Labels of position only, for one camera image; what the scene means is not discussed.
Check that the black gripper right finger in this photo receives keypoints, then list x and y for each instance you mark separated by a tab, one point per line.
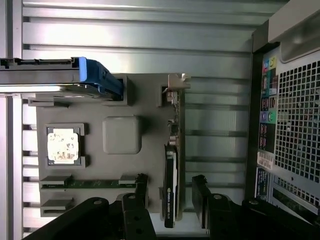
225	220

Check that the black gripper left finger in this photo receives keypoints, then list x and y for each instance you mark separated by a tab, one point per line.
135	220

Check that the green RAM stick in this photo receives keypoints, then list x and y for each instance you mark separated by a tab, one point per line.
100	184

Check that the grey plastic parts rack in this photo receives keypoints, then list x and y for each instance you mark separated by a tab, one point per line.
120	135

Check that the silver CPU chip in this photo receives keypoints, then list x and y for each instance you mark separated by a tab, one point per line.
63	145

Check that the grey open PC case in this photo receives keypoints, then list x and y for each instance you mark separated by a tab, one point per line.
300	100

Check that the hard disk in blue caddy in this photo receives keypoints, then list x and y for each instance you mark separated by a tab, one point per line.
37	75

